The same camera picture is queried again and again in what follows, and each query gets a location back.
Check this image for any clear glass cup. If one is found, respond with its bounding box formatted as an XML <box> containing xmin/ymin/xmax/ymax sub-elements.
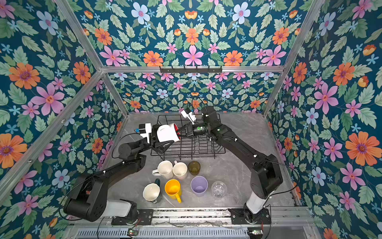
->
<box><xmin>211</xmin><ymin>181</ymin><xmax>227</xmax><ymax>198</ymax></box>

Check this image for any olive green glass cup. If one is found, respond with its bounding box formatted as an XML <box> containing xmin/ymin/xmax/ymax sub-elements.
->
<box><xmin>188</xmin><ymin>161</ymin><xmax>201</xmax><ymax>176</ymax></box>

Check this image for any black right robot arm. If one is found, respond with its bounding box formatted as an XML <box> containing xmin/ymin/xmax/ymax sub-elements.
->
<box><xmin>176</xmin><ymin>106</ymin><xmax>283</xmax><ymax>224</ymax></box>

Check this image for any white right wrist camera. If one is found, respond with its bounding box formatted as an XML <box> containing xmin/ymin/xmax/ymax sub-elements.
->
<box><xmin>181</xmin><ymin>109</ymin><xmax>197</xmax><ymax>124</ymax></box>

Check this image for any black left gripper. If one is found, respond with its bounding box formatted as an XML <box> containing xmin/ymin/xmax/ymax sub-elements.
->
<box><xmin>132</xmin><ymin>128</ymin><xmax>171</xmax><ymax>158</ymax></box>

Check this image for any white mug pink handle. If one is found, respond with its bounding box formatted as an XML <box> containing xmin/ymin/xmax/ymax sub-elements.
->
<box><xmin>173</xmin><ymin>161</ymin><xmax>188</xmax><ymax>180</ymax></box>

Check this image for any yellow mug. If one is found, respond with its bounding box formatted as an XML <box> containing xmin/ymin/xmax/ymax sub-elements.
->
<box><xmin>165</xmin><ymin>179</ymin><xmax>182</xmax><ymax>204</ymax></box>

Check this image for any black hook rail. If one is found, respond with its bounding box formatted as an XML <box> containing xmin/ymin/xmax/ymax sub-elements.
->
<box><xmin>159</xmin><ymin>66</ymin><xmax>223</xmax><ymax>74</ymax></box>

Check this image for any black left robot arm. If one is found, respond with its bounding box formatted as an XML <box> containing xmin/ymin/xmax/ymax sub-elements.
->
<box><xmin>63</xmin><ymin>125</ymin><xmax>180</xmax><ymax>223</ymax></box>

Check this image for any cream faceted mug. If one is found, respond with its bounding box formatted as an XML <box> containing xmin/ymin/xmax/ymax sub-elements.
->
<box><xmin>152</xmin><ymin>160</ymin><xmax>174</xmax><ymax>179</ymax></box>

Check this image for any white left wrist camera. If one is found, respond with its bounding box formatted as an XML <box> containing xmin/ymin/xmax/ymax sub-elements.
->
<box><xmin>135</xmin><ymin>123</ymin><xmax>152</xmax><ymax>144</ymax></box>

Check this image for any black wire dish rack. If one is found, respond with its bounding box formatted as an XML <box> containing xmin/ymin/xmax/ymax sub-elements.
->
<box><xmin>150</xmin><ymin>114</ymin><xmax>226</xmax><ymax>160</ymax></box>

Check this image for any dark green mug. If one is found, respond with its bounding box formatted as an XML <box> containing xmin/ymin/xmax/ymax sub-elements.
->
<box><xmin>142</xmin><ymin>178</ymin><xmax>161</xmax><ymax>204</ymax></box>

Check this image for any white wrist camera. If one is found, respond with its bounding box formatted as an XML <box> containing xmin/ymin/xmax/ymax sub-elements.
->
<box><xmin>135</xmin><ymin>123</ymin><xmax>152</xmax><ymax>144</ymax></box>
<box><xmin>181</xmin><ymin>109</ymin><xmax>197</xmax><ymax>124</ymax></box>

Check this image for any lilac plastic cup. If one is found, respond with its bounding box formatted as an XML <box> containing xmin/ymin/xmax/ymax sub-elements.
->
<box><xmin>191</xmin><ymin>176</ymin><xmax>209</xmax><ymax>197</ymax></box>

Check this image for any white mug red inside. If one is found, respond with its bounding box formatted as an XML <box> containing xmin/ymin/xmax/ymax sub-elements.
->
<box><xmin>156</xmin><ymin>123</ymin><xmax>181</xmax><ymax>142</ymax></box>

